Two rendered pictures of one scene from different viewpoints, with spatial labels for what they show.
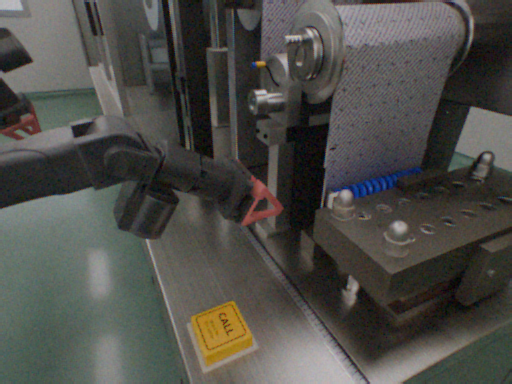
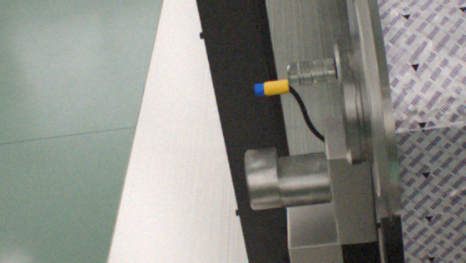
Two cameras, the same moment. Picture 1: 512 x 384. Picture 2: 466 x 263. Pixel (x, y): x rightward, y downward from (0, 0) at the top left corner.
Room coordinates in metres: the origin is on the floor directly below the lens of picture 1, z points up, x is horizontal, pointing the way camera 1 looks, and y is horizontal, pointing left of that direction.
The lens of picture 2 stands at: (0.11, -0.27, 1.53)
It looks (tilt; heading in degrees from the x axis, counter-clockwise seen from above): 32 degrees down; 33
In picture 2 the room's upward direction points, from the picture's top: 11 degrees counter-clockwise
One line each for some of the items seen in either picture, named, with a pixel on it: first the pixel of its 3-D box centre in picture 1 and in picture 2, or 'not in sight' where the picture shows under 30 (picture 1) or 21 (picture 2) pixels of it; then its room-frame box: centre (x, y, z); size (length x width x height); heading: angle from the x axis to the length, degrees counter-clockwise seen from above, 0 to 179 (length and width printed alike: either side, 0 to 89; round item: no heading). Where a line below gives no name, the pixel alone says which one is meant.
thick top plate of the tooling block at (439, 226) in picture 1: (439, 219); not in sight; (0.46, -0.32, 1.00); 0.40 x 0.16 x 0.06; 116
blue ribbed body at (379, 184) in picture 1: (381, 185); not in sight; (0.53, -0.24, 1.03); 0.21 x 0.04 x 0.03; 116
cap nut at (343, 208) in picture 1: (344, 202); not in sight; (0.43, -0.14, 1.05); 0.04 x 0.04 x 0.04
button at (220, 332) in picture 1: (221, 331); not in sight; (0.30, 0.05, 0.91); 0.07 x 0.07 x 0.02; 26
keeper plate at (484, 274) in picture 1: (495, 267); not in sight; (0.38, -0.37, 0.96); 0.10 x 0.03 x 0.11; 116
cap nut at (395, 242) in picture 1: (397, 235); not in sight; (0.35, -0.19, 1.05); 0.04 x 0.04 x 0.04
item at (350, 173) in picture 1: (374, 176); not in sight; (0.55, -0.23, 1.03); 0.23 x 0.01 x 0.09; 116
